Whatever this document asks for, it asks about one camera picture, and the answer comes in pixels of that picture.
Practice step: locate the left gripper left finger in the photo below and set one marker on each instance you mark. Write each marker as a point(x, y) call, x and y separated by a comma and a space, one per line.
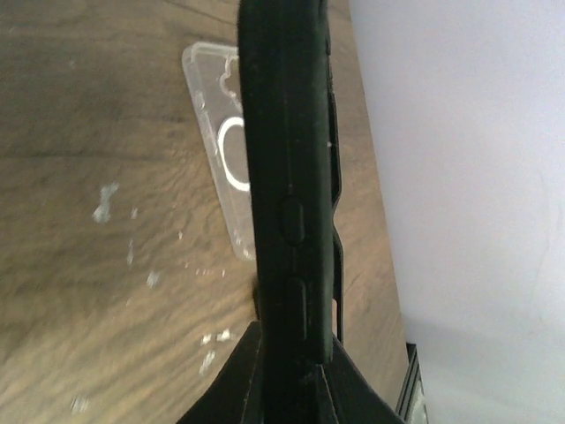
point(234, 396)

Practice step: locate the black aluminium frame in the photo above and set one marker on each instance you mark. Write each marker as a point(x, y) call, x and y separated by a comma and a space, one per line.
point(411, 404)

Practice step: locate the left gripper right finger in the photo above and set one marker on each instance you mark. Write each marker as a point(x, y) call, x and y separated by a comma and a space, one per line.
point(350, 399)

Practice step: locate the black phone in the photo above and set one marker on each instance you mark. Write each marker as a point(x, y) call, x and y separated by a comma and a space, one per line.
point(256, 297)

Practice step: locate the clear magsafe phone case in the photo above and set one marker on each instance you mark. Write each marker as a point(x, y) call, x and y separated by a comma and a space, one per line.
point(212, 76)

